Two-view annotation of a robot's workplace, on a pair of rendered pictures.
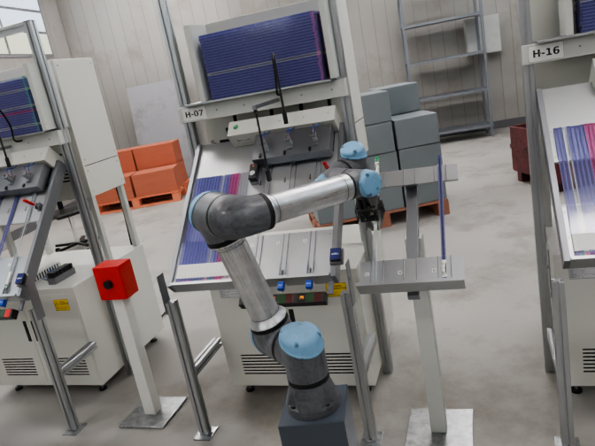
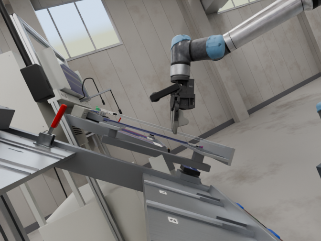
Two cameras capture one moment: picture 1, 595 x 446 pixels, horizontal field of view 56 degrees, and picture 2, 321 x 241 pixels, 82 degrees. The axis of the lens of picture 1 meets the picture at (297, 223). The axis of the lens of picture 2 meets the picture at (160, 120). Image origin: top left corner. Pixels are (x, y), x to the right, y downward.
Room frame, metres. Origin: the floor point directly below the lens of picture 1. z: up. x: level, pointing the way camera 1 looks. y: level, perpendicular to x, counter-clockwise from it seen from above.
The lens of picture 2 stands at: (2.17, 0.35, 0.98)
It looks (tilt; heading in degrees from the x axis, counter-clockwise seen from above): 2 degrees down; 244
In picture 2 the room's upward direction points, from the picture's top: 24 degrees counter-clockwise
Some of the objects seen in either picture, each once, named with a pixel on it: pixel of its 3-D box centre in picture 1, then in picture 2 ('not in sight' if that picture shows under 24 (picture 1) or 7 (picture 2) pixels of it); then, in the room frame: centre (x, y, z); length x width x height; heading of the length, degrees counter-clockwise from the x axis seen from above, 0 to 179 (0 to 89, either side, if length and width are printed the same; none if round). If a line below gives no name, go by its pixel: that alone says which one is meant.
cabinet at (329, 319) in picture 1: (309, 305); not in sight; (2.61, 0.02, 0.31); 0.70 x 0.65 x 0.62; 70
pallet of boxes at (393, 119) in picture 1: (366, 157); not in sight; (5.07, -0.73, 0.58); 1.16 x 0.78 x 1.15; 94
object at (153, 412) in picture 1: (133, 341); not in sight; (2.42, 0.85, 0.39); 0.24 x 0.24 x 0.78; 70
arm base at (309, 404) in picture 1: (311, 388); not in sight; (1.39, 0.05, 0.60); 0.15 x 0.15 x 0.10
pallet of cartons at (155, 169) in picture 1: (138, 175); not in sight; (8.25, 2.16, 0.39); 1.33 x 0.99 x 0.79; 82
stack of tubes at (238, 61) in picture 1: (265, 57); not in sight; (2.48, 0.00, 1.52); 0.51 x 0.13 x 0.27; 70
